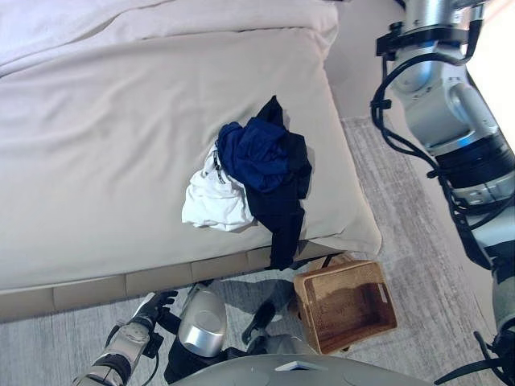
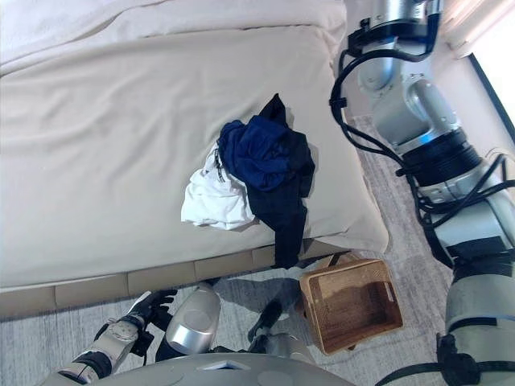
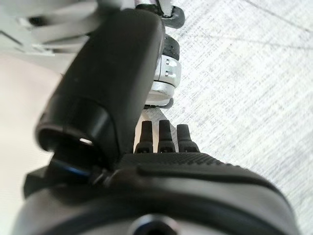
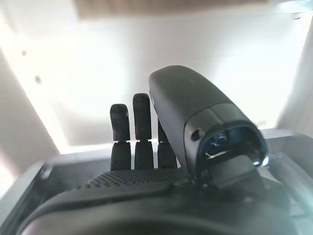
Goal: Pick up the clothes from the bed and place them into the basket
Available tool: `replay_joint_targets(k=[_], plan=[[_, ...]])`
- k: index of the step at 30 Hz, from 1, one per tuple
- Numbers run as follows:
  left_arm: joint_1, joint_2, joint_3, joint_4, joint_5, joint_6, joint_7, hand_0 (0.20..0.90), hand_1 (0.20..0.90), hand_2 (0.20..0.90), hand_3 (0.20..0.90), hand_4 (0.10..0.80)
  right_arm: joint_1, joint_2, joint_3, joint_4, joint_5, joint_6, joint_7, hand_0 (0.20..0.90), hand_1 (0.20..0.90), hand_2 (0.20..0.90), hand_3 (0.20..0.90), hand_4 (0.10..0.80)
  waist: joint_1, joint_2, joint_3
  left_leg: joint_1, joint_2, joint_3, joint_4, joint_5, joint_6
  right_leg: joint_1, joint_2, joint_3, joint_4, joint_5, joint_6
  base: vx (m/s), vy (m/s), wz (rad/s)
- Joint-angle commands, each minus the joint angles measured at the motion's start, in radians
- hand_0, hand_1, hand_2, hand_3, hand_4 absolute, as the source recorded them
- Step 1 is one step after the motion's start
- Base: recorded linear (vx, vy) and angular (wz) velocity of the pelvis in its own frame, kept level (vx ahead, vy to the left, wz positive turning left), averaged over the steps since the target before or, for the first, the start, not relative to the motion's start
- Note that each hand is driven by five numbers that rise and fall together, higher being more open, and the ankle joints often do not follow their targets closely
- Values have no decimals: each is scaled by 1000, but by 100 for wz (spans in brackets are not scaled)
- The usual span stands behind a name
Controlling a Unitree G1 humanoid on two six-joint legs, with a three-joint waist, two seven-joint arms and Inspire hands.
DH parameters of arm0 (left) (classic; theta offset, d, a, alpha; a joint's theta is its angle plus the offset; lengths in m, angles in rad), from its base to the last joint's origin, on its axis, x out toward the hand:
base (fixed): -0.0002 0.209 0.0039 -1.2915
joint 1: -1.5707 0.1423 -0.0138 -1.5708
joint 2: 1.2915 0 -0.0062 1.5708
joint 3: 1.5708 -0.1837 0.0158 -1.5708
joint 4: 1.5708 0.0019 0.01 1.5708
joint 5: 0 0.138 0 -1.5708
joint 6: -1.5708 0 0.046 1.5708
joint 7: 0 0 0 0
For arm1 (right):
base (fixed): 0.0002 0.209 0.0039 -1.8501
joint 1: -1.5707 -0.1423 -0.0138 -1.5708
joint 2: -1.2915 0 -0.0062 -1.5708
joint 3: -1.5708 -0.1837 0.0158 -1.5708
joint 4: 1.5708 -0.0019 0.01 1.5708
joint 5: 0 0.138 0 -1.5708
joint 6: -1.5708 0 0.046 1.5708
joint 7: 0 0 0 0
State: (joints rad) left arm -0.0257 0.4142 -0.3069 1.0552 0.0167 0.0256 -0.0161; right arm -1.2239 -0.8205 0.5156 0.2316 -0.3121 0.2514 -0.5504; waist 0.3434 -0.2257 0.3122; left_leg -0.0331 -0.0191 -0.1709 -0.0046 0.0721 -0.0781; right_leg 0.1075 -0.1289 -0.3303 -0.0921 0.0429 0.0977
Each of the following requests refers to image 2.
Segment robot silver legs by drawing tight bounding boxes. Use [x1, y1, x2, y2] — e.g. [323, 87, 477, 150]
[0, 239, 357, 321]

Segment silver right robot leg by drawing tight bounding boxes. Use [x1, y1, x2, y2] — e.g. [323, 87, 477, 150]
[246, 299, 319, 359]

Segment white folded duvet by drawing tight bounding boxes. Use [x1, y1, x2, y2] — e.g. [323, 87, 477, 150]
[0, 0, 348, 77]

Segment silver robot leg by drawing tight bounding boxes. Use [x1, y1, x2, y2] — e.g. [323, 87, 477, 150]
[154, 281, 223, 359]
[246, 299, 319, 359]

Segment brown wicker basket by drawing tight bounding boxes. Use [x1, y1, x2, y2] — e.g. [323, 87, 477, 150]
[299, 253, 405, 356]

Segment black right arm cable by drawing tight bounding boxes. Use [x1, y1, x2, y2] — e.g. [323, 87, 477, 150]
[328, 46, 509, 228]

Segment grey robot torso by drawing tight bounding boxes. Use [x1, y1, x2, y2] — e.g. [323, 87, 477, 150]
[39, 348, 357, 386]

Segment white garment with blue tag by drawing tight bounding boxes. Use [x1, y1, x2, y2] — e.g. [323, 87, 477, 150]
[179, 144, 258, 232]

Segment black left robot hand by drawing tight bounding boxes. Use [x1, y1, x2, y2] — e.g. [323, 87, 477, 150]
[128, 288, 179, 329]

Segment bed mattress with beige sheet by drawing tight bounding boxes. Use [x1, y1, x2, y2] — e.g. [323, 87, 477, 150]
[0, 0, 392, 291]

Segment beige curtain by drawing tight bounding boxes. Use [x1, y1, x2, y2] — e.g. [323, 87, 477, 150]
[440, 0, 515, 60]

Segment silver left robot leg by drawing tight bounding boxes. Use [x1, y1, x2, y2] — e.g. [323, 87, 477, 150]
[154, 281, 223, 359]

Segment black garment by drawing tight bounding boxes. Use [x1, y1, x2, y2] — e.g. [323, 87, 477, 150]
[244, 92, 318, 269]

